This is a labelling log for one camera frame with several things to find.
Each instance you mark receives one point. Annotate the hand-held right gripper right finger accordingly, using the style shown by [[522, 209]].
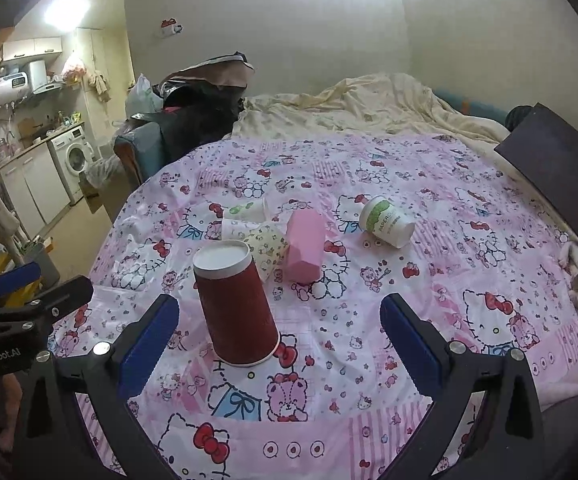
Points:
[[411, 347]]

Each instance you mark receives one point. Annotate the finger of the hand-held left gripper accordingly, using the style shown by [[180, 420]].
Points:
[[61, 297], [11, 280]]

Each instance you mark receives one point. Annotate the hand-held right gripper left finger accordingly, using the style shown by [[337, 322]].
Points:
[[151, 345]]

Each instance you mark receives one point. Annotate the red paper cup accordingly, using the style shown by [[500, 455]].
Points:
[[234, 305]]

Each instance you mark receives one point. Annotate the white cup with green label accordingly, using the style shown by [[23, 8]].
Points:
[[386, 220]]

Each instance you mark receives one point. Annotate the yellow floral paper cup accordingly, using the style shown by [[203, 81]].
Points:
[[266, 247]]

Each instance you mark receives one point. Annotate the white cup with green leaves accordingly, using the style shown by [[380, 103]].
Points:
[[246, 210]]

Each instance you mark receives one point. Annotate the grey bin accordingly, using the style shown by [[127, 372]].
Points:
[[44, 262]]

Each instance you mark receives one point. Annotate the pink printed blanket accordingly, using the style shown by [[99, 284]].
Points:
[[394, 285]]

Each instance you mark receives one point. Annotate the white base cabinet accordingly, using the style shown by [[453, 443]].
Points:
[[31, 185]]

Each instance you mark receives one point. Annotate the cardboard box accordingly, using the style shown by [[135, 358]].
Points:
[[99, 187]]

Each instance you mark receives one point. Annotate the white washing machine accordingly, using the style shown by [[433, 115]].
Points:
[[71, 157]]

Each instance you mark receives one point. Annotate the blue chair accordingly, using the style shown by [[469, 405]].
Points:
[[141, 147]]

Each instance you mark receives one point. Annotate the white water heater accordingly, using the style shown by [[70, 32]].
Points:
[[9, 91]]

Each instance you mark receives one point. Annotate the range hood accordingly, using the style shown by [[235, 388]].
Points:
[[41, 77]]

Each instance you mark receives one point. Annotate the beige hanging cloth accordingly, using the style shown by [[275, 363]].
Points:
[[99, 83]]

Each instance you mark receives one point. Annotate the white plastic bag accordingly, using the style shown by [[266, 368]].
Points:
[[141, 97]]

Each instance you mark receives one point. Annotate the pink hanging plastic bag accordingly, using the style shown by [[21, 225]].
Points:
[[74, 69]]

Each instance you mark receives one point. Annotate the dark wooden board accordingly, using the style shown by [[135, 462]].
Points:
[[559, 170]]

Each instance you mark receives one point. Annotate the pile of dark bags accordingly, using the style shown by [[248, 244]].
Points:
[[204, 105]]

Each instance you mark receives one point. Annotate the beige duvet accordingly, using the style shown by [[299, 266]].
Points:
[[359, 105]]

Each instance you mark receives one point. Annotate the white wall cabinet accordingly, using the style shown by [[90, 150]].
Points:
[[31, 48]]

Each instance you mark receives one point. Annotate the red and white wall hook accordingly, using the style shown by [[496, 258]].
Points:
[[170, 27]]

